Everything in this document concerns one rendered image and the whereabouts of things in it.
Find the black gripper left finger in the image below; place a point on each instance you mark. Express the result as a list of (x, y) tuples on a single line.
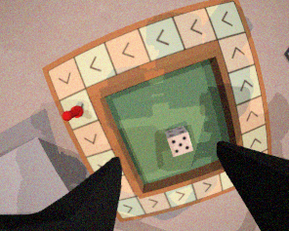
[(90, 206)]

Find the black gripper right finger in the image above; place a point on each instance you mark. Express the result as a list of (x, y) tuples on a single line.
[(262, 181)]

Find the white die with black pips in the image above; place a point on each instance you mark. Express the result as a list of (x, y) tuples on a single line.
[(179, 141)]

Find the orange square board track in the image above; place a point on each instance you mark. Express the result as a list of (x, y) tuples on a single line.
[(175, 57)]

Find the red pawn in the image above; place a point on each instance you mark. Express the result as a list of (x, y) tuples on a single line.
[(74, 112)]

